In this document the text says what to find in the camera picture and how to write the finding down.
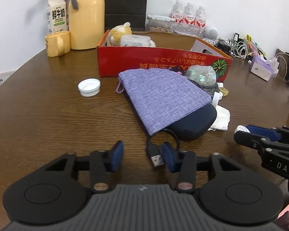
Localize white jar lid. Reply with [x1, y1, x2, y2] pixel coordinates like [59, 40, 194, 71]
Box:
[234, 125, 250, 133]

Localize black usb cable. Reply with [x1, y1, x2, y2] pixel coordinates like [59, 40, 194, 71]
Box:
[145, 128, 181, 169]

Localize dark blue zip case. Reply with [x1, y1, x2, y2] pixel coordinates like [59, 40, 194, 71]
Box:
[165, 103, 217, 141]

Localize purple knit pouch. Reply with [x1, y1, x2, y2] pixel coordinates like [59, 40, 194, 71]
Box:
[118, 68, 211, 135]

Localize iridescent plastic ball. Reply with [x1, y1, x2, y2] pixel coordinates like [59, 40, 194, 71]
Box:
[185, 65, 217, 86]

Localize white bottle cap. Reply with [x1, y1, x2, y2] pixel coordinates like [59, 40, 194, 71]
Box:
[78, 78, 101, 97]

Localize white cotton swab box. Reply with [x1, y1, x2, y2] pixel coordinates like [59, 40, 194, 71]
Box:
[120, 34, 151, 47]

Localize yellow white plush toy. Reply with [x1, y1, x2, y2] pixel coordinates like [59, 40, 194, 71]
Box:
[108, 22, 156, 48]

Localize small yellow eraser box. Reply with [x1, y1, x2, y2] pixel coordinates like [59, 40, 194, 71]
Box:
[219, 87, 229, 96]

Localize purple tissue pack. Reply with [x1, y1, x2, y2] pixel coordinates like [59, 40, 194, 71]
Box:
[250, 55, 279, 81]

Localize snack packet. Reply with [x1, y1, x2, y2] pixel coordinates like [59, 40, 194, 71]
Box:
[246, 34, 266, 58]

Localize white robot toy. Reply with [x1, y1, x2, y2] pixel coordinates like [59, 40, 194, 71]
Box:
[203, 25, 219, 45]

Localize right water bottle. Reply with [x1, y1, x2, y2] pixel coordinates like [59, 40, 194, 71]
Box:
[195, 5, 207, 38]

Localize water bottle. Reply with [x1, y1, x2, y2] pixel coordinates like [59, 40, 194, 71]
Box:
[195, 5, 207, 38]
[183, 3, 196, 35]
[170, 0, 184, 33]

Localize red cardboard box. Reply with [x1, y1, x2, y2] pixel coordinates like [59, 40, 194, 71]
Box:
[97, 31, 232, 82]

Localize middle water bottle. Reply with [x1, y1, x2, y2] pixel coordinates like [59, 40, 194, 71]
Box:
[183, 3, 196, 35]

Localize yellow mug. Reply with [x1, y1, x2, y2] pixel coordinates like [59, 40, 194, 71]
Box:
[45, 31, 71, 57]

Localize left water bottle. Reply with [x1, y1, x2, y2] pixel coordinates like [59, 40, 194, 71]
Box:
[170, 0, 184, 33]

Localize clear food storage container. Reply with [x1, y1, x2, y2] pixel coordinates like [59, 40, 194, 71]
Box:
[147, 15, 175, 33]

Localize yellow thermos jug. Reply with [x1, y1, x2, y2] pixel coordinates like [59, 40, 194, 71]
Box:
[69, 0, 105, 50]

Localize white milk carton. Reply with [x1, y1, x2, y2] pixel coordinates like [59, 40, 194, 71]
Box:
[47, 0, 68, 34]

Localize black paper bag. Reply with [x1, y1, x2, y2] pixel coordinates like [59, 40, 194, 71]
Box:
[105, 0, 147, 31]

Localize tangled charger cables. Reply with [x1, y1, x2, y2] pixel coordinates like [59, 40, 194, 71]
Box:
[214, 32, 250, 60]

